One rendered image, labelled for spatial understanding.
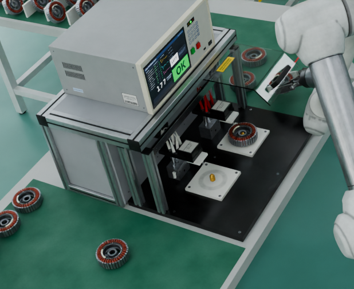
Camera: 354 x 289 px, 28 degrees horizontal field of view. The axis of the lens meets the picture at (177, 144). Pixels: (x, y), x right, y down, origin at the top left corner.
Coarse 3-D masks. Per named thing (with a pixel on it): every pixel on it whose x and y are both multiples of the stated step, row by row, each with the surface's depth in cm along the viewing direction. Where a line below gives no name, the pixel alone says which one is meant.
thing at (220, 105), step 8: (216, 104) 270; (224, 104) 269; (232, 104) 270; (192, 112) 274; (200, 112) 272; (208, 112) 270; (216, 112) 268; (224, 112) 265; (232, 112) 271; (208, 120) 277; (224, 120) 268; (232, 120) 267
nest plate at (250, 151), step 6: (258, 132) 275; (264, 132) 274; (228, 138) 275; (258, 138) 272; (264, 138) 272; (222, 144) 273; (228, 144) 272; (252, 144) 270; (258, 144) 269; (228, 150) 271; (234, 150) 269; (240, 150) 269; (246, 150) 268; (252, 150) 268; (252, 156) 266
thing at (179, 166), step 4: (180, 160) 264; (168, 164) 264; (176, 164) 263; (180, 164) 263; (184, 164) 264; (188, 164) 267; (168, 168) 263; (172, 168) 262; (176, 168) 261; (180, 168) 262; (184, 168) 265; (188, 168) 267; (168, 172) 264; (176, 172) 262; (180, 172) 263; (184, 172) 265; (168, 176) 266; (172, 176) 264; (176, 176) 263; (180, 176) 263
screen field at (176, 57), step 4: (184, 44) 247; (180, 48) 245; (184, 48) 247; (180, 52) 246; (184, 52) 248; (176, 56) 244; (180, 56) 246; (172, 60) 242; (176, 60) 245; (172, 64) 243
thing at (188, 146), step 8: (184, 144) 255; (192, 144) 255; (160, 152) 259; (168, 152) 257; (176, 152) 257; (184, 152) 252; (192, 152) 252; (200, 152) 256; (176, 160) 263; (184, 160) 255; (192, 160) 252; (200, 160) 254
